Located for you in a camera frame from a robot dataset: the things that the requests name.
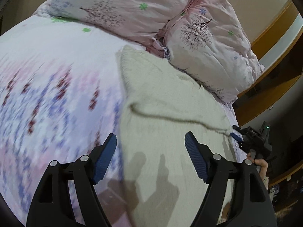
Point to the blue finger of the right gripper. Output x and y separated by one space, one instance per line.
236 137

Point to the floral pink bed sheet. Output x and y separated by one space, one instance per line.
62 93

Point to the cream fleece sleeve forearm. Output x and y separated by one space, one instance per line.
265 181

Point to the pink floral pillow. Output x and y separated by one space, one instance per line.
141 21
208 42

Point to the pink floral left pillow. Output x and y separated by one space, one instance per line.
141 21

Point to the person's right hand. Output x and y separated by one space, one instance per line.
261 163

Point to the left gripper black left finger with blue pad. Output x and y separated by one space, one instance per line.
65 195

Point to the pink floral right pillow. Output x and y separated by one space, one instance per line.
208 42

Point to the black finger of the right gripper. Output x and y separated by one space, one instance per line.
238 129

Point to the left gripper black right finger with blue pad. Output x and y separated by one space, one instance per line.
235 196

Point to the wooden bed frame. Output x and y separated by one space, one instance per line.
279 49

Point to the cream cable-knit sweater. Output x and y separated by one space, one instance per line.
163 104

